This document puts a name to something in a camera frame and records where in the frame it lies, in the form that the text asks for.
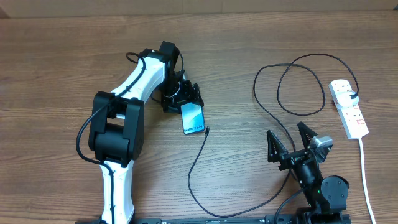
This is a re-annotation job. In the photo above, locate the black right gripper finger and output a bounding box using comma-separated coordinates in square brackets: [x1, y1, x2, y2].
[267, 130, 289, 162]
[297, 122, 318, 149]

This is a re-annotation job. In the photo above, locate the blue Galaxy smartphone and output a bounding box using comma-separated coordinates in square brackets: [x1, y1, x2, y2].
[181, 103, 205, 134]

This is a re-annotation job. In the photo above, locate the black USB charger cable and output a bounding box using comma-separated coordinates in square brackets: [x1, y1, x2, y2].
[187, 53, 360, 218]

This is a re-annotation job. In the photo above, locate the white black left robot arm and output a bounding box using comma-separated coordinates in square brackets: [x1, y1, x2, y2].
[76, 41, 209, 223]

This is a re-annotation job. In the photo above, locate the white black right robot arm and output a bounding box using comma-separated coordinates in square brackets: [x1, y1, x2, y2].
[265, 122, 351, 223]

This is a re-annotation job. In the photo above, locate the white charger plug adapter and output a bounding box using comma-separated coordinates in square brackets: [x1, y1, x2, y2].
[335, 91, 359, 110]

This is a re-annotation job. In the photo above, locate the white power strip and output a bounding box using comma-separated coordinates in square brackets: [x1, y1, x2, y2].
[328, 79, 369, 139]

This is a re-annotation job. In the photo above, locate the white power strip cord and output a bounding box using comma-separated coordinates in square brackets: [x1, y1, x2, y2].
[358, 138, 377, 224]

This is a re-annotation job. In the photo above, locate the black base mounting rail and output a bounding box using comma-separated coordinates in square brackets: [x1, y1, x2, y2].
[75, 214, 351, 224]

